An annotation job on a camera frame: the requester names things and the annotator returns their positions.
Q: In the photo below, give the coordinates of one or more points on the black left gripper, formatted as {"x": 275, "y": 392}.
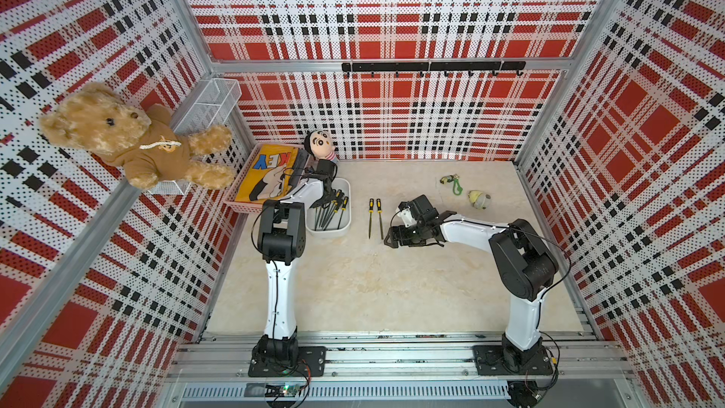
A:
{"x": 328, "y": 200}

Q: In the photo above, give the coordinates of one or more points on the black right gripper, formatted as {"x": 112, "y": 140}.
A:
{"x": 402, "y": 240}

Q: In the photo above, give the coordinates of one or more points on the white plastic storage box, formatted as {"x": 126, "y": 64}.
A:
{"x": 332, "y": 218}

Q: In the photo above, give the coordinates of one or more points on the black yellow file tool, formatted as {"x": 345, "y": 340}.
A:
{"x": 371, "y": 207}

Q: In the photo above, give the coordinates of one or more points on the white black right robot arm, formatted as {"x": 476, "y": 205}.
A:
{"x": 524, "y": 262}

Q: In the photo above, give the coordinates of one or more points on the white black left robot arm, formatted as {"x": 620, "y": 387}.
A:
{"x": 282, "y": 238}

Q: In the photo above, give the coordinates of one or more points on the cartoon boy doll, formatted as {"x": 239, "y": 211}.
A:
{"x": 320, "y": 145}

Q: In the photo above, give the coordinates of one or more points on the yellow printed cloth bag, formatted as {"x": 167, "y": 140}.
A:
{"x": 269, "y": 174}

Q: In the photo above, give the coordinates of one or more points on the grey yellow plush ball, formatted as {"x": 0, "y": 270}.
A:
{"x": 479, "y": 199}

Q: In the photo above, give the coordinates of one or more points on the pink perforated basket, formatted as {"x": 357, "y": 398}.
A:
{"x": 302, "y": 163}

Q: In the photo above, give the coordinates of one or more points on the green circuit board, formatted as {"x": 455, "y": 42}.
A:
{"x": 284, "y": 391}

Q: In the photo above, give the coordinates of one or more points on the brown teddy bear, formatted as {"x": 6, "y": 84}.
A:
{"x": 141, "y": 142}

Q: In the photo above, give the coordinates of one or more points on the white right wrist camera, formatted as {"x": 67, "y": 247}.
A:
{"x": 406, "y": 216}

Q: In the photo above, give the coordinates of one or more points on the green camouflage keychain toy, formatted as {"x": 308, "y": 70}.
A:
{"x": 454, "y": 182}

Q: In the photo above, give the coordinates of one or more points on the clear wall-mounted basket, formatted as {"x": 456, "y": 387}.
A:
{"x": 214, "y": 102}

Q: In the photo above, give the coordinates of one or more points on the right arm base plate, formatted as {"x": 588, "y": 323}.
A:
{"x": 508, "y": 360}

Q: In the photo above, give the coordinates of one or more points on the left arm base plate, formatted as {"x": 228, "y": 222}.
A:
{"x": 286, "y": 358}

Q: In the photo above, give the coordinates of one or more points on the black wall hook rail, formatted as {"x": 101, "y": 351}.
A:
{"x": 493, "y": 66}

